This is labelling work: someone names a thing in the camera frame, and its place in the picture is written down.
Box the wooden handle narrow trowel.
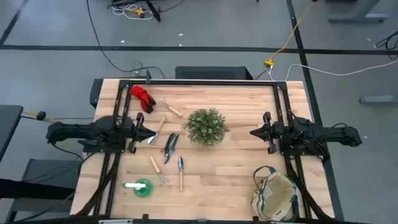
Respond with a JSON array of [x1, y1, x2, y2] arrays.
[[177, 156, 185, 193]]

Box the grey desk leg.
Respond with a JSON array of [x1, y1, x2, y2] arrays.
[[328, 0, 389, 24]]

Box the green spray bottle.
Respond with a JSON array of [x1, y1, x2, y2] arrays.
[[121, 177, 154, 199]]

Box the black stand leg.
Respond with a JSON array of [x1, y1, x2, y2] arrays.
[[144, 0, 162, 23]]

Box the black aluminium table frame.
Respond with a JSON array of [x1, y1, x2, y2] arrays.
[[70, 78, 336, 224]]

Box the beige green gardening bag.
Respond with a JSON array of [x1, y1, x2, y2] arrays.
[[251, 165, 301, 223]]

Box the grey desk foot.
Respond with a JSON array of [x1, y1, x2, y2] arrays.
[[358, 94, 398, 105]]

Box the wooden handle hand fork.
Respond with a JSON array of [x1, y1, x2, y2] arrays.
[[149, 156, 170, 187]]

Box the yellow power cable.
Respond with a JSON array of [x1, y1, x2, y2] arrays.
[[21, 110, 63, 124], [263, 0, 318, 68], [124, 6, 145, 17]]

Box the green plant in black pot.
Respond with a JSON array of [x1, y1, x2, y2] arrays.
[[185, 107, 231, 148]]

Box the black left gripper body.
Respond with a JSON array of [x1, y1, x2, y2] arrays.
[[126, 112, 147, 154]]

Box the green pruning shears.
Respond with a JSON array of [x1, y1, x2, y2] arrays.
[[160, 132, 180, 166]]

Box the wooden handle hand rake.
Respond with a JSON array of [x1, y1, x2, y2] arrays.
[[159, 99, 184, 119]]

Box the red black gardening glove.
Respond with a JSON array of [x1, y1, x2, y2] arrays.
[[129, 85, 157, 114]]

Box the black cable coil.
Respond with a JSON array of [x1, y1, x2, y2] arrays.
[[374, 30, 398, 60]]

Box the white floor cable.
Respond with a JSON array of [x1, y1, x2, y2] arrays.
[[267, 58, 398, 82]]

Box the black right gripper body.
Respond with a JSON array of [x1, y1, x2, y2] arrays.
[[262, 111, 283, 155]]

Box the black side panel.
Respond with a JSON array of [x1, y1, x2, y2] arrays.
[[89, 78, 105, 110]]

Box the wooden handle wide trowel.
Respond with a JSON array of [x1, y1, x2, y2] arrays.
[[146, 115, 167, 145]]

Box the white cable bundle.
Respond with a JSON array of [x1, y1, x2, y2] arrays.
[[111, 3, 154, 21]]

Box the dark grey side stand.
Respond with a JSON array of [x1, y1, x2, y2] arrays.
[[0, 157, 82, 223]]

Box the silver aluminium bracket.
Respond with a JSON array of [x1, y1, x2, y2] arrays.
[[98, 218, 134, 224]]

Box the black power cable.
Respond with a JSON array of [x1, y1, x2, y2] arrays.
[[85, 0, 166, 80]]

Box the black computer case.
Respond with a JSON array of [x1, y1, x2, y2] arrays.
[[174, 65, 254, 81]]

